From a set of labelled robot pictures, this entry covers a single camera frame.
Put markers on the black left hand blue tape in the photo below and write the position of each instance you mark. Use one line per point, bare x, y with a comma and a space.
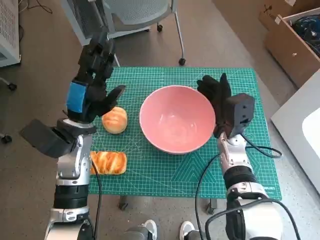
95, 100

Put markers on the black gloved right hand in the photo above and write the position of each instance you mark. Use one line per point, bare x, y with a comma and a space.
216, 92

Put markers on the round toy bread bun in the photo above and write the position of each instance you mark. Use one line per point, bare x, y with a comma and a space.
115, 121

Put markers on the pink bowl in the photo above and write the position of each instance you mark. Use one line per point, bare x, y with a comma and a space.
177, 122

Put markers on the oblong toy bread loaf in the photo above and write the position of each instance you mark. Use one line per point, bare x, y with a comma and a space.
110, 162

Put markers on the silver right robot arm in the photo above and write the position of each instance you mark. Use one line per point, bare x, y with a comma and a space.
240, 175

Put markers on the black chair base with casters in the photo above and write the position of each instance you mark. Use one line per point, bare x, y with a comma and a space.
11, 86

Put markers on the wooden crate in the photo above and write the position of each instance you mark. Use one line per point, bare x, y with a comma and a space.
295, 60

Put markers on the grey mesh office chair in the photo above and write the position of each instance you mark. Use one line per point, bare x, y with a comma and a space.
140, 12

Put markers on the green cutting mat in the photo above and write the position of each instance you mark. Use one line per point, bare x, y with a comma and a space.
155, 180

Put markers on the black table foot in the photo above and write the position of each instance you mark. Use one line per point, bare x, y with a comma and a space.
212, 203
123, 203

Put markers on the white perforated case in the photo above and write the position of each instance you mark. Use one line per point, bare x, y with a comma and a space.
7, 30

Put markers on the white right shoe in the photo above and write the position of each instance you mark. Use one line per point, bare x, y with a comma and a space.
187, 227

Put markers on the white shoe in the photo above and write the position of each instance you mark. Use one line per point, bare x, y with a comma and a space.
187, 227
150, 227

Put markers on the white left shoe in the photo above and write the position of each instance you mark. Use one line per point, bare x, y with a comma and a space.
150, 227

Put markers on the grey left leg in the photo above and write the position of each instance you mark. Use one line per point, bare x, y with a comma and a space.
135, 233

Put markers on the grey leg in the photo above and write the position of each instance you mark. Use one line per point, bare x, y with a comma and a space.
198, 235
135, 233

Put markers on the grey right leg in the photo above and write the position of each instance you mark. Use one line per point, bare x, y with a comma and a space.
198, 235

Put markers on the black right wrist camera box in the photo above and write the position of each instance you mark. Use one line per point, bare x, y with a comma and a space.
241, 112

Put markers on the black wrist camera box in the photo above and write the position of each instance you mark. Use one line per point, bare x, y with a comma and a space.
241, 112
47, 140

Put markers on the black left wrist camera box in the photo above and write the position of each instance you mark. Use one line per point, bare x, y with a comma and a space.
47, 140

